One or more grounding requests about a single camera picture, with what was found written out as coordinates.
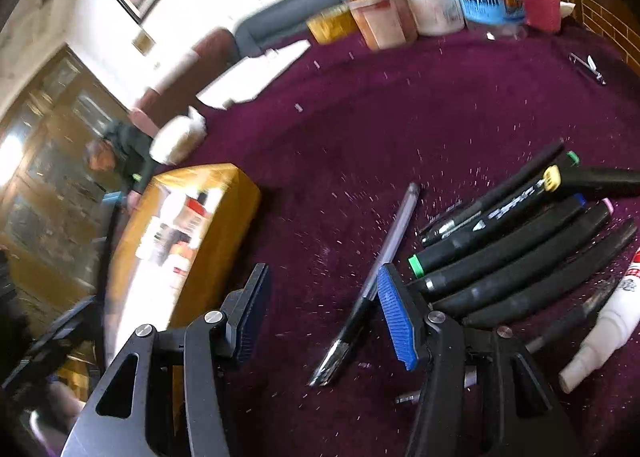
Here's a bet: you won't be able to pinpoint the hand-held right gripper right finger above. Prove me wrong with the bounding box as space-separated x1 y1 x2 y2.
377 264 586 457

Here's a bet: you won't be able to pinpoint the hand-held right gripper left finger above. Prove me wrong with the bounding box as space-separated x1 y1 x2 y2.
60 263 273 457

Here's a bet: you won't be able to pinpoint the clear barrel ballpoint pen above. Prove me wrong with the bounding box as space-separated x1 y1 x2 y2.
307 183 420 388

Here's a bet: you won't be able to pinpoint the pile of black markers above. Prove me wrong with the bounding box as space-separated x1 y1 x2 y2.
407 151 640 330

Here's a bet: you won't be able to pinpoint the yellow capped black marker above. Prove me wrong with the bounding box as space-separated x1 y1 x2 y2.
421 165 562 247

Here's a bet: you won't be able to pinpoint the yellow cardboard box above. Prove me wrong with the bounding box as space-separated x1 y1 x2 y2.
102 163 262 373

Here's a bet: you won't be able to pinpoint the white plastic bag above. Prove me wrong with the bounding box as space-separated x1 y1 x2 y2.
149 107 207 166

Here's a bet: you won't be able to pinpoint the maroon velvet tablecloth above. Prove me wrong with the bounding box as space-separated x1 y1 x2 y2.
165 22 640 457

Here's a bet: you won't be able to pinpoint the white correction pen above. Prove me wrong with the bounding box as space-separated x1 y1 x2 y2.
559 247 640 394

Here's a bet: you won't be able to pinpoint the white paper sheets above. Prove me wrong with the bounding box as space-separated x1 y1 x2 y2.
196 39 311 110

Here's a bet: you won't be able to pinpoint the wooden glass door cabinet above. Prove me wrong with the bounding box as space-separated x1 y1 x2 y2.
0 47 132 310

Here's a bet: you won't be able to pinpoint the brown armchair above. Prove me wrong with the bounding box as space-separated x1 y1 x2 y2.
127 28 242 134

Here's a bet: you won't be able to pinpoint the orange filled plastic jar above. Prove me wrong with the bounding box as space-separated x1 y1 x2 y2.
347 0 419 54

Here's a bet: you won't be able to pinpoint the yellow tape roll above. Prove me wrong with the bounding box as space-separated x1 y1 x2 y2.
306 6 357 46

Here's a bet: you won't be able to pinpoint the metal nail clipper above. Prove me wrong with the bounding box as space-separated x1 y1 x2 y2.
568 52 607 86

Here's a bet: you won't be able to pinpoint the wooden desk organizer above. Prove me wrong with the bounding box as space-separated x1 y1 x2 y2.
549 0 640 68

